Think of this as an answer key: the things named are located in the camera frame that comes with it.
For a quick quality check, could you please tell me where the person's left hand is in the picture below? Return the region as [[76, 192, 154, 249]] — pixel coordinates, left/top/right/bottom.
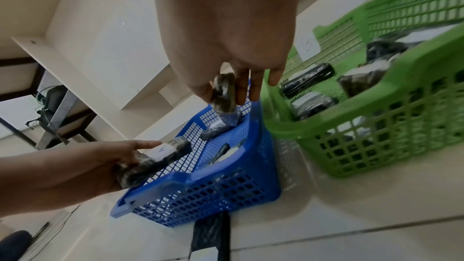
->
[[0, 139, 163, 218]]

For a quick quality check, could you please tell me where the person's right hand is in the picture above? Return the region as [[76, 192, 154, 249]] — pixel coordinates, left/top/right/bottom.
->
[[145, 0, 310, 106]]

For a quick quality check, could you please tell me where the blue plastic mesh basket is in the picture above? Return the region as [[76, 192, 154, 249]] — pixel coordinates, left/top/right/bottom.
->
[[109, 100, 283, 228]]

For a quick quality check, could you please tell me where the pile of black packets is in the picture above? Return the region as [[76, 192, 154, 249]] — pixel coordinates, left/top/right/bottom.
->
[[188, 212, 232, 261]]

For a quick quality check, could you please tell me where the green plastic mesh basket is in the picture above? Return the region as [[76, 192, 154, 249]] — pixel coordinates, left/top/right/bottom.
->
[[260, 0, 464, 179]]

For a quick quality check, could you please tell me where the white paper label B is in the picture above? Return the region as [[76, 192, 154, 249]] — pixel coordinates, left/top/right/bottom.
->
[[294, 34, 322, 62]]

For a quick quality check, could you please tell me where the person's dark trouser leg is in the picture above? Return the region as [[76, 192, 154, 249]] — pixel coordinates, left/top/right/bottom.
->
[[0, 229, 33, 261]]

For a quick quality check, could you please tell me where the black office chair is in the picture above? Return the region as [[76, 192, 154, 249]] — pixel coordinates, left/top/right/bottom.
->
[[24, 85, 72, 131]]

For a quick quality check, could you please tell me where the white shelf unit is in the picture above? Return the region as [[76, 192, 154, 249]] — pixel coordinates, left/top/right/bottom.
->
[[0, 0, 179, 112]]

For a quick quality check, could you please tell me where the metal frame shelf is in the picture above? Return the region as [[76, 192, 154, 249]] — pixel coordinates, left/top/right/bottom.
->
[[0, 56, 99, 150]]

